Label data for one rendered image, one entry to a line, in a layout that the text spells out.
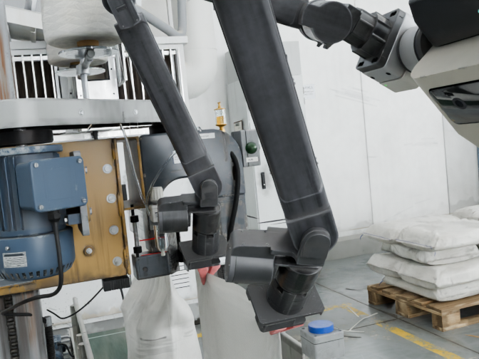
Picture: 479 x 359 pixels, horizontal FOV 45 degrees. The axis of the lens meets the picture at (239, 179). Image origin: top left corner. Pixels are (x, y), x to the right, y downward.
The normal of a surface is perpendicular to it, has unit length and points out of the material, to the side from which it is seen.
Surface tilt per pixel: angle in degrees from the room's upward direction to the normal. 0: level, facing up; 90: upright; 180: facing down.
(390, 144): 90
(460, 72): 130
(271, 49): 118
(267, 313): 46
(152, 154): 90
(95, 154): 90
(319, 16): 105
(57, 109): 90
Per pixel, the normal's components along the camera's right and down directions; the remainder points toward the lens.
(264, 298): 0.16, -0.67
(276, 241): 0.15, -0.84
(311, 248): 0.06, 0.53
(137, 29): 0.33, 0.46
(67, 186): 0.70, -0.02
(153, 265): 0.33, 0.03
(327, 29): 0.20, 0.30
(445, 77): -0.66, 0.73
